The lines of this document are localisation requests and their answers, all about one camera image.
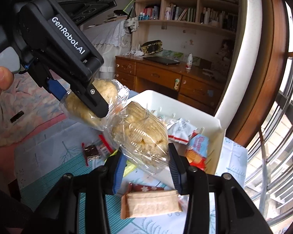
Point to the red dried plum packet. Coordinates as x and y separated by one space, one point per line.
97 150

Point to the white bottle on desk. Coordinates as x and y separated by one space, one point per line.
189 62

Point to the white plastic storage bin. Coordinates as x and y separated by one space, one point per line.
153 100

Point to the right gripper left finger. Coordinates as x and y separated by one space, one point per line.
108 179

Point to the blue white biscuit packet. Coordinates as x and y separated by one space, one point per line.
196 151

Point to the wooden bookshelf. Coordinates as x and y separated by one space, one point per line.
191 26

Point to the wooden desk with drawers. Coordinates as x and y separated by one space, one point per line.
196 87

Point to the small dark plum packet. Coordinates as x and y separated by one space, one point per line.
179 130

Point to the pink quilt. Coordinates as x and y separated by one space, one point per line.
24 107

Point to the brown paper snack packet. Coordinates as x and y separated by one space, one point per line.
149 204

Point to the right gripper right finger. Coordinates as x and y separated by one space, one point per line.
192 181

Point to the green small snack packet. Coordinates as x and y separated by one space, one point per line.
130 167

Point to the black laptop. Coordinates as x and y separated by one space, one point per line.
161 60

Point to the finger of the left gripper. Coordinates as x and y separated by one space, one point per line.
90 96
55 88

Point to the red patterned snack packet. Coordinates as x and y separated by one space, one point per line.
132 187

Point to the clear rice cake bag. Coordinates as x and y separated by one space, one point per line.
140 135

